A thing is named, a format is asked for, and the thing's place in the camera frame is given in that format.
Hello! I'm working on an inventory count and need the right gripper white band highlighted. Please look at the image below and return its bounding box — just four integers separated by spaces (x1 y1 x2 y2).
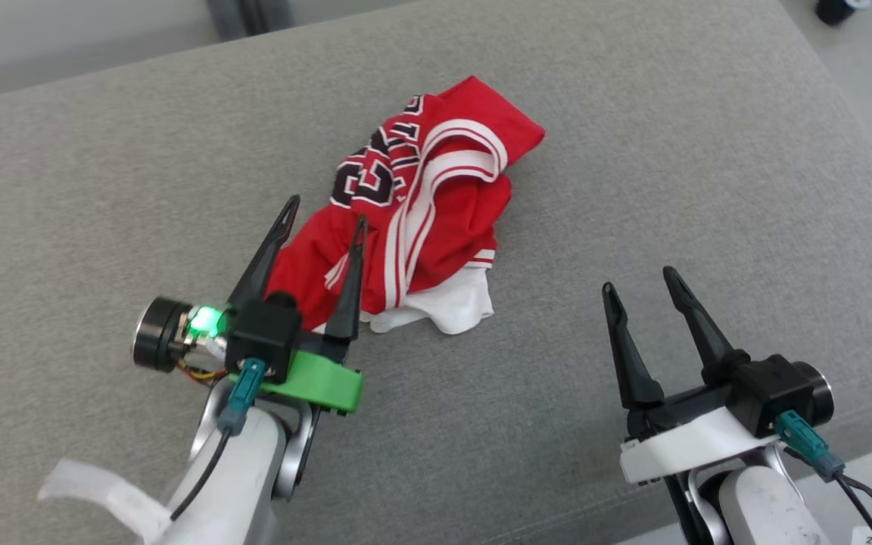
602 266 835 485

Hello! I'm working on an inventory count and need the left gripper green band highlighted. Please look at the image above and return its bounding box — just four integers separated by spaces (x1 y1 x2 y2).
131 195 369 416

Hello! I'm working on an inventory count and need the black round caster wheel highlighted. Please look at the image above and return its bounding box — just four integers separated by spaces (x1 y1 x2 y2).
816 0 872 26

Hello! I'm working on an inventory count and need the grey fabric sofa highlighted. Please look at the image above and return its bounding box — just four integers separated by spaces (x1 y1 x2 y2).
0 0 872 545

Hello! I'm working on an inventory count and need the grey metal post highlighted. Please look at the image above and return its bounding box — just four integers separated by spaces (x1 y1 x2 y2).
205 0 293 42

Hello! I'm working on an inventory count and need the red basketball jersey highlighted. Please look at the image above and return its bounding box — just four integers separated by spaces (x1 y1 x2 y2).
266 75 547 335

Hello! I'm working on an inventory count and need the black cable teal connector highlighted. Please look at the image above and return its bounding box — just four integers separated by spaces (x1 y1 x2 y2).
170 357 267 522
775 411 872 545

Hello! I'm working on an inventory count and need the right black cable teal connector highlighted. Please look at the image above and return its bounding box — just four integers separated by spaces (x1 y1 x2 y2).
775 411 872 545

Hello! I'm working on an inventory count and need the left black cable teal connector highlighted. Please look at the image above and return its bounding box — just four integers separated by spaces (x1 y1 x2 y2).
170 357 267 522

